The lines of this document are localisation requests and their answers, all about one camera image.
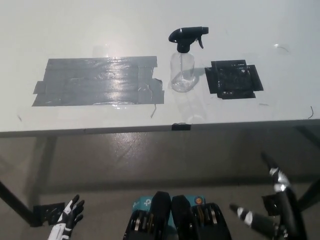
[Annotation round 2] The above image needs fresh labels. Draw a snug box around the teal printed box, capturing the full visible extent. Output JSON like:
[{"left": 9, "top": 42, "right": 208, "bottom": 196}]
[{"left": 131, "top": 195, "right": 210, "bottom": 227}]

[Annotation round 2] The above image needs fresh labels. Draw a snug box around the grey duct tape patch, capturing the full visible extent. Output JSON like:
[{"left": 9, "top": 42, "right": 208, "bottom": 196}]
[{"left": 31, "top": 56, "right": 166, "bottom": 108}]

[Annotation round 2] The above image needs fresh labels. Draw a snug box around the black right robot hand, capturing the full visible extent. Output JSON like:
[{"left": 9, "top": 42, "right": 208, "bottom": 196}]
[{"left": 229, "top": 151, "right": 310, "bottom": 240}]

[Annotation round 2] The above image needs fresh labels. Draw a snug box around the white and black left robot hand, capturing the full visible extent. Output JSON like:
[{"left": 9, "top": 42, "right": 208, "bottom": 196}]
[{"left": 47, "top": 194, "right": 86, "bottom": 240}]

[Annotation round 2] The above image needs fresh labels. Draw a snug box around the black spray trigger lid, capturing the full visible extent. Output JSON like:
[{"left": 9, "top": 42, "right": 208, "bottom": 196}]
[{"left": 168, "top": 26, "right": 210, "bottom": 54}]

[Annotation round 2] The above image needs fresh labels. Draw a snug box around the clear plastic bottle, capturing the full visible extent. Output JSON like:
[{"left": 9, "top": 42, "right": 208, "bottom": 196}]
[{"left": 170, "top": 48, "right": 198, "bottom": 93}]

